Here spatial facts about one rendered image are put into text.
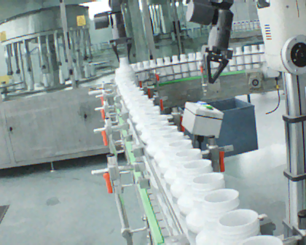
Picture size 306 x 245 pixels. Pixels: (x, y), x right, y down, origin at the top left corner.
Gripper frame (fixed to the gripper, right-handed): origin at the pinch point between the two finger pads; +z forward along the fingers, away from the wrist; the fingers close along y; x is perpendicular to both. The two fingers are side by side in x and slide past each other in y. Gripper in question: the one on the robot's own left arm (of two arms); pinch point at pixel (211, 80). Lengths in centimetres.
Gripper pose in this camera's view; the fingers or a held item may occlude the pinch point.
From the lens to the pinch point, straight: 119.5
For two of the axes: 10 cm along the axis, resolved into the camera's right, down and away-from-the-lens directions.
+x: 9.7, 1.8, 1.5
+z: -2.0, 9.8, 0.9
